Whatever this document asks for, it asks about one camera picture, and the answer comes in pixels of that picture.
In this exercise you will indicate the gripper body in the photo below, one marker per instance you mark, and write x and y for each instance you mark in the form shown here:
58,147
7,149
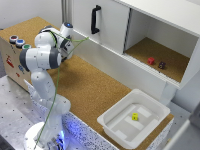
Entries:
66,50

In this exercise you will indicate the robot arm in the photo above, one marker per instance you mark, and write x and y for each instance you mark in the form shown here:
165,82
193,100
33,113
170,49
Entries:
41,78

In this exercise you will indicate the green button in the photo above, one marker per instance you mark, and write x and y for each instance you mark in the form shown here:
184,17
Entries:
26,47

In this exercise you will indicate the white sliding door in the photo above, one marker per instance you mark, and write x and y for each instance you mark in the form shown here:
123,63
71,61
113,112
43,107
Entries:
100,20

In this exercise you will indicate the blue button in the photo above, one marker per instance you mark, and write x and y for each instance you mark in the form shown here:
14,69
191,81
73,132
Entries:
20,42

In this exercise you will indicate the red button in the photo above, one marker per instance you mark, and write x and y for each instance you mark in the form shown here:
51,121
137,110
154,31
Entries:
13,38

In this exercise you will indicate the pink block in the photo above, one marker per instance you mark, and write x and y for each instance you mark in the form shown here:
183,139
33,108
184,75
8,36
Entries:
151,60

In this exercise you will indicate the white cabinet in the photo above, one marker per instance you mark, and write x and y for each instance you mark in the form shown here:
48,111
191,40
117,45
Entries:
156,40

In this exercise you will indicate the yellow block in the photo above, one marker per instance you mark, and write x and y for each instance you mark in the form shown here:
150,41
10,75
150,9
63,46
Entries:
135,116

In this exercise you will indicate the white plastic box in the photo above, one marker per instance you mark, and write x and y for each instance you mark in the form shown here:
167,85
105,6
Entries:
133,118

